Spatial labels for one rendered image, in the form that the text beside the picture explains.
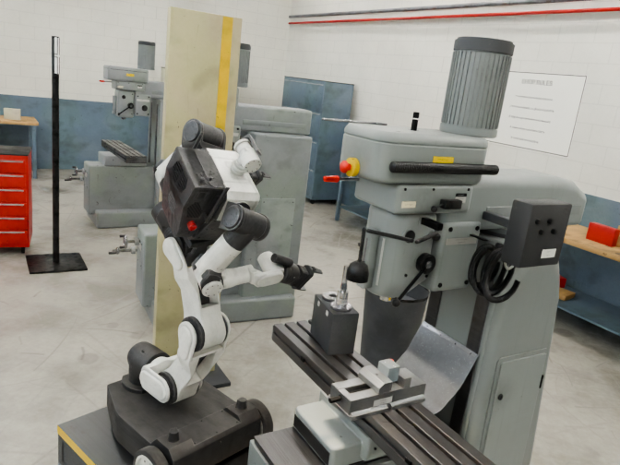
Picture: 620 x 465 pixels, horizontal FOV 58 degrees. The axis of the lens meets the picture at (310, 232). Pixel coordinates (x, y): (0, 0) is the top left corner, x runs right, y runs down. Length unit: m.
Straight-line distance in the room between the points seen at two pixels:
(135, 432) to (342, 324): 0.95
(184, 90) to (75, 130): 7.38
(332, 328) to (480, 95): 1.07
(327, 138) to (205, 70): 6.02
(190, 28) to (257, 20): 8.21
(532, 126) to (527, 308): 4.76
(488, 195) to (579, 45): 4.78
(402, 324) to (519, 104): 3.78
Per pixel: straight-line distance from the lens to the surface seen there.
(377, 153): 1.73
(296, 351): 2.46
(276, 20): 11.70
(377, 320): 4.04
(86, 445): 2.73
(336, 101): 9.25
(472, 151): 1.95
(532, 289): 2.32
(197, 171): 1.96
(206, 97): 3.38
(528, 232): 1.86
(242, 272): 2.11
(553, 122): 6.79
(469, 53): 2.02
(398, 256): 1.89
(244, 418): 2.52
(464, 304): 2.30
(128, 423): 2.54
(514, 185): 2.18
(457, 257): 2.05
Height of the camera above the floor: 2.02
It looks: 15 degrees down
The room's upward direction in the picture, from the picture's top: 7 degrees clockwise
